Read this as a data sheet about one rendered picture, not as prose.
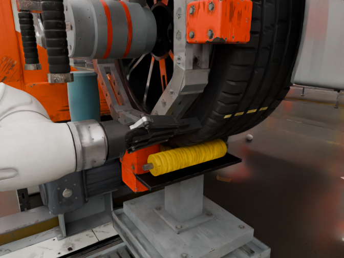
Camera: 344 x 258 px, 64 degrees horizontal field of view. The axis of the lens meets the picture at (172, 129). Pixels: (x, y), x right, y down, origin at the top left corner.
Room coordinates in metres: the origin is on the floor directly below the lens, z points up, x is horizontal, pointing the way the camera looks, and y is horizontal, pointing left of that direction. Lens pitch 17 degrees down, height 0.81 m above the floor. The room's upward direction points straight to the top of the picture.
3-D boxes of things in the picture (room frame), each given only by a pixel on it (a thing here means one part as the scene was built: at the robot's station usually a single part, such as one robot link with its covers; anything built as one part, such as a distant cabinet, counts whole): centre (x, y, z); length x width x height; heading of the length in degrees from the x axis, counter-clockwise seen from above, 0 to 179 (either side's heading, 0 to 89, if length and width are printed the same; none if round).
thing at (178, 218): (0.87, -0.04, 0.32); 0.40 x 0.30 x 0.28; 34
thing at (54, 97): (1.21, 0.37, 0.69); 0.52 x 0.17 x 0.35; 124
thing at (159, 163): (0.73, -0.05, 0.51); 0.29 x 0.06 x 0.06; 124
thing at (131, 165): (0.79, 0.07, 0.48); 0.16 x 0.12 x 0.17; 124
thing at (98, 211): (1.01, 0.30, 0.26); 0.42 x 0.18 x 0.35; 124
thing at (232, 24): (0.51, -0.08, 0.85); 0.09 x 0.08 x 0.07; 34
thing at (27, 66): (0.78, 0.39, 0.83); 0.04 x 0.04 x 0.16
